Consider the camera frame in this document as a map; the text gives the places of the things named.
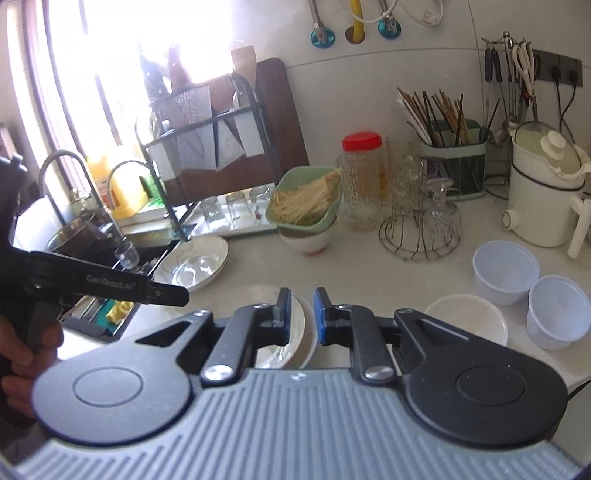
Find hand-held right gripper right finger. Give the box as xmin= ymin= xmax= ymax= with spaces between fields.
xmin=314 ymin=287 xmax=475 ymax=382

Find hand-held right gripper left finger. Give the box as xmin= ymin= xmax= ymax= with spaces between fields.
xmin=134 ymin=287 xmax=293 ymax=385

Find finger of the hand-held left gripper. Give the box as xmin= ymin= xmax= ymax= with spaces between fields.
xmin=30 ymin=251 xmax=190 ymax=308

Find white plastic bowl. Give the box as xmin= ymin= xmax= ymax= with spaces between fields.
xmin=472 ymin=240 xmax=541 ymax=308
xmin=526 ymin=275 xmax=591 ymax=352

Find person's left hand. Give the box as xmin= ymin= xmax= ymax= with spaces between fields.
xmin=0 ymin=318 xmax=64 ymax=416

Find small clear glass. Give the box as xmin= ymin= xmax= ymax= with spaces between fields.
xmin=113 ymin=242 xmax=140 ymax=271

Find yellow sponge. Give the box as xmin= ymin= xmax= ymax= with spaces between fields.
xmin=105 ymin=300 xmax=132 ymax=324

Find steel pot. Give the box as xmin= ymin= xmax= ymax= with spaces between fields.
xmin=46 ymin=217 xmax=116 ymax=259

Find patterned white deep plate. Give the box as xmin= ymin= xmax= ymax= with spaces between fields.
xmin=152 ymin=235 xmax=230 ymax=291

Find white ceramic bowl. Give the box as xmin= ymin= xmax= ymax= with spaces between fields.
xmin=277 ymin=215 xmax=338 ymax=256

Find yellow detergent bottle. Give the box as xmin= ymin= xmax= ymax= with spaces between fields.
xmin=85 ymin=148 xmax=148 ymax=220

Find tray of drinking glasses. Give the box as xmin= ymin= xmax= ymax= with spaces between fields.
xmin=185 ymin=203 xmax=278 ymax=238

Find green square bowl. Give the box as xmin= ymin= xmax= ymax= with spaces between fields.
xmin=267 ymin=166 xmax=343 ymax=234

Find small steel faucet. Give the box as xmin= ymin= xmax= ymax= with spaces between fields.
xmin=106 ymin=159 xmax=153 ymax=208

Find clear tumbler glass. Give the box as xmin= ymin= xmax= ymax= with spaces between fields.
xmin=201 ymin=196 xmax=227 ymax=232
xmin=249 ymin=185 xmax=273 ymax=220
xmin=225 ymin=190 xmax=252 ymax=228

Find dried noodles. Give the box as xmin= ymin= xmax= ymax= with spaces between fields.
xmin=270 ymin=168 xmax=342 ymax=227

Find textured glass pitcher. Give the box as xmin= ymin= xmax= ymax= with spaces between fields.
xmin=336 ymin=152 xmax=391 ymax=234

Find tall steel faucet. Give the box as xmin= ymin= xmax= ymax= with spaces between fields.
xmin=38 ymin=150 xmax=116 ymax=241

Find white round plate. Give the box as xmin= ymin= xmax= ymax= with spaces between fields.
xmin=424 ymin=294 xmax=509 ymax=349

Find large clear goblet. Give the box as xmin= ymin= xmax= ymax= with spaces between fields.
xmin=422 ymin=178 xmax=463 ymax=243

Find clear drinking glass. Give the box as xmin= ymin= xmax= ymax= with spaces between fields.
xmin=390 ymin=157 xmax=428 ymax=217

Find red lidded jar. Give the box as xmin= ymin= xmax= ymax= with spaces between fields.
xmin=342 ymin=132 xmax=386 ymax=195

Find textured drinking glass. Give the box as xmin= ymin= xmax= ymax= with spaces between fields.
xmin=385 ymin=134 xmax=421 ymax=185

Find black dish rack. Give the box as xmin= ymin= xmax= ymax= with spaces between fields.
xmin=136 ymin=76 xmax=278 ymax=241

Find wooden cutting board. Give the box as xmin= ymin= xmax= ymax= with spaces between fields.
xmin=175 ymin=58 xmax=310 ymax=195

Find green chopstick holder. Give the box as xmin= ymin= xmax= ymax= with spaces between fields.
xmin=418 ymin=119 xmax=489 ymax=201

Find bundle of chopsticks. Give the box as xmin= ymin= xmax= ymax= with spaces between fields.
xmin=397 ymin=88 xmax=502 ymax=146

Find white electric pot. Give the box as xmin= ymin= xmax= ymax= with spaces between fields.
xmin=501 ymin=120 xmax=591 ymax=257

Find wooden spatula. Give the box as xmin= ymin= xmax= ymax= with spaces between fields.
xmin=231 ymin=45 xmax=258 ymax=86

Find blue pipe valve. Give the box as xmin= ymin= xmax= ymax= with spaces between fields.
xmin=376 ymin=16 xmax=402 ymax=40
xmin=308 ymin=25 xmax=334 ymax=47

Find glass pot lid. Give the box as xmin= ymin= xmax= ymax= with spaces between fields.
xmin=515 ymin=121 xmax=591 ymax=181

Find yellow pipe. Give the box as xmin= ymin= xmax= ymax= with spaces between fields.
xmin=346 ymin=0 xmax=368 ymax=44

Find wire glass rack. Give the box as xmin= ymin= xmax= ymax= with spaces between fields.
xmin=379 ymin=175 xmax=462 ymax=261

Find dark handled knife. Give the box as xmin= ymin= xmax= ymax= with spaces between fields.
xmin=164 ymin=44 xmax=190 ymax=93
xmin=139 ymin=51 xmax=169 ymax=100

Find black handled utensil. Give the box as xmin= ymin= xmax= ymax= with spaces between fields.
xmin=484 ymin=46 xmax=504 ymax=84

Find white cable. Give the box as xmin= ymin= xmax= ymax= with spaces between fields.
xmin=342 ymin=0 xmax=444 ymax=26

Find white handled scissors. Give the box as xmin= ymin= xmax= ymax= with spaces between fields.
xmin=512 ymin=41 xmax=539 ymax=100

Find dark wall socket strip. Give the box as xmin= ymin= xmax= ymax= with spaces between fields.
xmin=531 ymin=48 xmax=583 ymax=86

